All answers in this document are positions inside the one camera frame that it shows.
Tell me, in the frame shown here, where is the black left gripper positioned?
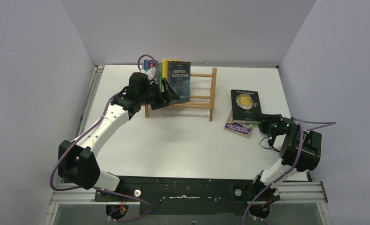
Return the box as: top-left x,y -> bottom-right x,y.
139,79 -> 180,111

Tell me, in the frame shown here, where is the green 104-Storey Treehouse book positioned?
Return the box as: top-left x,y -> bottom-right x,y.
157,63 -> 163,91

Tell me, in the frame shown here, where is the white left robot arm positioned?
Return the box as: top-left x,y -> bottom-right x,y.
52,72 -> 181,201

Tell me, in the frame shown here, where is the purple Treehouse book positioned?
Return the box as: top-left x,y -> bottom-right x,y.
224,110 -> 253,138

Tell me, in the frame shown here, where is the blue Jane Eyre book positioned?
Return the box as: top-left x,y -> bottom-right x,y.
143,60 -> 150,71

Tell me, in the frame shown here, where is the wooden book rack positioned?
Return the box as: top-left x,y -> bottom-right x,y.
144,67 -> 218,122

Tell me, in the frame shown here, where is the dark blue bottom book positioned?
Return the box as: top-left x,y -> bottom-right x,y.
168,61 -> 191,103

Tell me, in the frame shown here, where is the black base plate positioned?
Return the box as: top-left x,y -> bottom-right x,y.
93,174 -> 280,225

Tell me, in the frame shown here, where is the aluminium frame rail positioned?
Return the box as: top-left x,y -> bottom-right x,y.
277,182 -> 328,203

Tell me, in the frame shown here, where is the yellow Little Prince book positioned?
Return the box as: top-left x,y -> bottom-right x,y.
162,59 -> 181,87

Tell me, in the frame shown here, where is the black Moon and Sixpence book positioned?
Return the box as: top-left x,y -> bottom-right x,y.
230,90 -> 262,124

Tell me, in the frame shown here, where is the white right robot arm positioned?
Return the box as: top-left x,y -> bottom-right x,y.
250,114 -> 322,200

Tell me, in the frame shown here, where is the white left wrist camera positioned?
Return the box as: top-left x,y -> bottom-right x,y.
140,67 -> 156,80

